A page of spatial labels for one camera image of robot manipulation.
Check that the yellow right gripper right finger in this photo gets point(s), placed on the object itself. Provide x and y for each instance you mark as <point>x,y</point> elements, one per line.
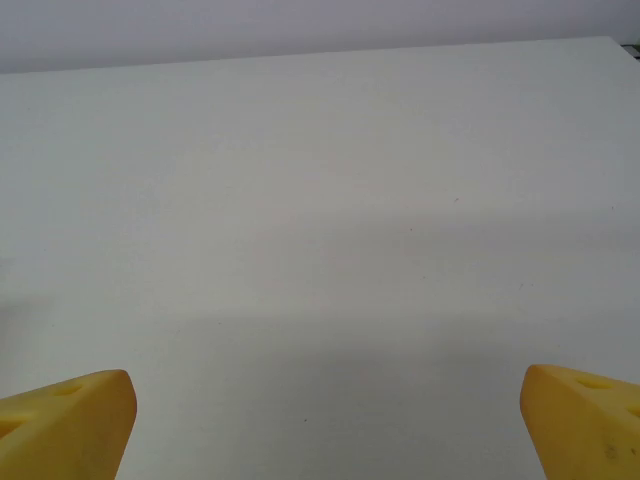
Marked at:
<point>590,435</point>

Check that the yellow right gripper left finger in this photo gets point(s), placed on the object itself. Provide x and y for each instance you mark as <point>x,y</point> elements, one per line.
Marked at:
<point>60,430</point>

